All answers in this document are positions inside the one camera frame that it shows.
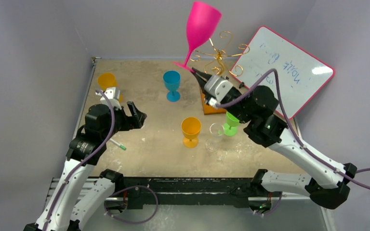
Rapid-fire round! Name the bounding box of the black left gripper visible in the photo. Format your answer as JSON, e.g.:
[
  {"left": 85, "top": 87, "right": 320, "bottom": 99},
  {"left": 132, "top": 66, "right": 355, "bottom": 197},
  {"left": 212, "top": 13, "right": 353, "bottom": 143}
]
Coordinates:
[{"left": 102, "top": 101, "right": 145, "bottom": 141}]

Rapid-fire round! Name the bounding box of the orange plastic wine glass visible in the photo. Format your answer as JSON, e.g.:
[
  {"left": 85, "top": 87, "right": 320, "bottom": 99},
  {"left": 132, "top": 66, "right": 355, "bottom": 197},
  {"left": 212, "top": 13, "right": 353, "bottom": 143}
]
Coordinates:
[{"left": 181, "top": 117, "right": 201, "bottom": 148}]

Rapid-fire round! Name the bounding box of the pink plastic wine glass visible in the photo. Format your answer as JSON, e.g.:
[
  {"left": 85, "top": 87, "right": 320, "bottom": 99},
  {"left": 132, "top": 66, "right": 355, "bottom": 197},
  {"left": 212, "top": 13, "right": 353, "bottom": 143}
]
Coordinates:
[{"left": 174, "top": 1, "right": 222, "bottom": 71}]

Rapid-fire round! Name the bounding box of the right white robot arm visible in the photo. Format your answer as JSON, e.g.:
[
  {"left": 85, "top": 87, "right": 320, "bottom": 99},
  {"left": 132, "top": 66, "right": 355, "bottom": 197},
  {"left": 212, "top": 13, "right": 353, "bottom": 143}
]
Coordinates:
[{"left": 190, "top": 68, "right": 357, "bottom": 209}]

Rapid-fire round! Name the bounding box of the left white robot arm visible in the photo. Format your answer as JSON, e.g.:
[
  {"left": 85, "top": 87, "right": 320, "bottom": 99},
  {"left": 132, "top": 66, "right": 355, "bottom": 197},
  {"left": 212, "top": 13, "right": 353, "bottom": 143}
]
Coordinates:
[{"left": 24, "top": 102, "right": 147, "bottom": 231}]

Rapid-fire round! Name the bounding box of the blue plastic wine glass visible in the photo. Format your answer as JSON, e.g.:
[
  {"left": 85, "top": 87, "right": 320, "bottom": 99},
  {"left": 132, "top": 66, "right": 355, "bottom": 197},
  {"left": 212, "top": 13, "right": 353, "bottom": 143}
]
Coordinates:
[{"left": 163, "top": 70, "right": 181, "bottom": 102}]

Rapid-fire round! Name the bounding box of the clear wine glass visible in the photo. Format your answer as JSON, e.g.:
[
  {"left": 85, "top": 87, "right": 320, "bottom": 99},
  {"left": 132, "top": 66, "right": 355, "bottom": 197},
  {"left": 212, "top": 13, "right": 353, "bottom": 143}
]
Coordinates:
[{"left": 205, "top": 123, "right": 224, "bottom": 152}]

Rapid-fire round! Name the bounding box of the green plastic wine glass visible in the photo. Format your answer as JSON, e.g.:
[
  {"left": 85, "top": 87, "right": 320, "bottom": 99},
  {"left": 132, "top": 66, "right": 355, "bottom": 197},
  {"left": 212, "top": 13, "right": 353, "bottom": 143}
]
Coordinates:
[{"left": 223, "top": 112, "right": 239, "bottom": 136}]

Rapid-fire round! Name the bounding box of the green capped white marker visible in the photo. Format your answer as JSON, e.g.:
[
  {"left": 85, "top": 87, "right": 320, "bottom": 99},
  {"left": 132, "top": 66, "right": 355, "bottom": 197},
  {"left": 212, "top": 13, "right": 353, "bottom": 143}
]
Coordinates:
[{"left": 109, "top": 139, "right": 126, "bottom": 150}]

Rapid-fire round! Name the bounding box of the pink framed whiteboard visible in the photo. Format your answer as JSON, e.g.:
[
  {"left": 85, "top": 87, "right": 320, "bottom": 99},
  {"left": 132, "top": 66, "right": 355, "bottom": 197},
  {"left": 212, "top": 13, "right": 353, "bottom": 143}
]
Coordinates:
[{"left": 231, "top": 26, "right": 335, "bottom": 119}]

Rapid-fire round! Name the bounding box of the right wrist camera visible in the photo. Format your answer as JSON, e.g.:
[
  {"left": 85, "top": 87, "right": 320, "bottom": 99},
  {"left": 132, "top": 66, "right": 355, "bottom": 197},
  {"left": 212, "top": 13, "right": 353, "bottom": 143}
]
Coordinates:
[{"left": 203, "top": 75, "right": 233, "bottom": 109}]

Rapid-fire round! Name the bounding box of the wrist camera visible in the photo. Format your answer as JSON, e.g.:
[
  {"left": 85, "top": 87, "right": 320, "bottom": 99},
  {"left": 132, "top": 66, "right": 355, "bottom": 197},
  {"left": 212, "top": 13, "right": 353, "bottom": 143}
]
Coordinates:
[
  {"left": 203, "top": 75, "right": 233, "bottom": 109},
  {"left": 100, "top": 87, "right": 122, "bottom": 109}
]

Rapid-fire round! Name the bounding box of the gold wire glass rack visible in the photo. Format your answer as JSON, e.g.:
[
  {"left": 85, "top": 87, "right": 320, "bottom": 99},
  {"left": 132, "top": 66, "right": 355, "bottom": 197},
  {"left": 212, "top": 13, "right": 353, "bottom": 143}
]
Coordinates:
[{"left": 189, "top": 31, "right": 250, "bottom": 77}]

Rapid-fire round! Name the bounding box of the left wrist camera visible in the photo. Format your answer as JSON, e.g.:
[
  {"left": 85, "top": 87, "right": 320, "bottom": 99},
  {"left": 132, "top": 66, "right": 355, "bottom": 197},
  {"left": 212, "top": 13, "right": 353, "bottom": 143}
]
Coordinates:
[{"left": 100, "top": 87, "right": 122, "bottom": 109}]

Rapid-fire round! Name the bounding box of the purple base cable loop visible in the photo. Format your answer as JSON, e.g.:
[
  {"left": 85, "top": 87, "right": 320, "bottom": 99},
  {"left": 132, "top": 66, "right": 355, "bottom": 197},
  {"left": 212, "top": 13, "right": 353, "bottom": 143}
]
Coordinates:
[{"left": 104, "top": 185, "right": 159, "bottom": 224}]

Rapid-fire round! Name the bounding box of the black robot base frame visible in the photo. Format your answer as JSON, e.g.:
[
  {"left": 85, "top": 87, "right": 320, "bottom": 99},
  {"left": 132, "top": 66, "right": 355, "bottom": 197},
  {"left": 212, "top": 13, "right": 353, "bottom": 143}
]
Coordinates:
[{"left": 48, "top": 169, "right": 301, "bottom": 211}]

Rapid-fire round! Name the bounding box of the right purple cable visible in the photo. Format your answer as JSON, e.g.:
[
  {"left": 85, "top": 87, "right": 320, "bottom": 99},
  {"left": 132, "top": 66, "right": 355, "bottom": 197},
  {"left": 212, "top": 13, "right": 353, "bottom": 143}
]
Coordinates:
[{"left": 215, "top": 68, "right": 370, "bottom": 194}]

